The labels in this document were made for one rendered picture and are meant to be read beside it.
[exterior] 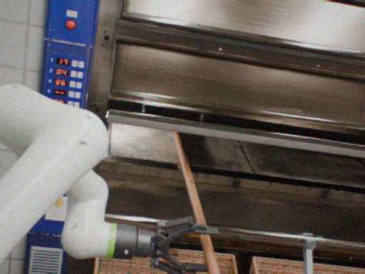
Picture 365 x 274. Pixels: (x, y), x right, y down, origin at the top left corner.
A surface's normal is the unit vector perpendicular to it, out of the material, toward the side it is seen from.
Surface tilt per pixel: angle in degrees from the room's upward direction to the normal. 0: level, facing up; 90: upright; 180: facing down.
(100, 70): 90
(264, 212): 70
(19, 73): 90
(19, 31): 90
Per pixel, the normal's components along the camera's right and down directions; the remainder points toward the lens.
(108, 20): 0.10, 0.38
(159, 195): 0.15, 0.04
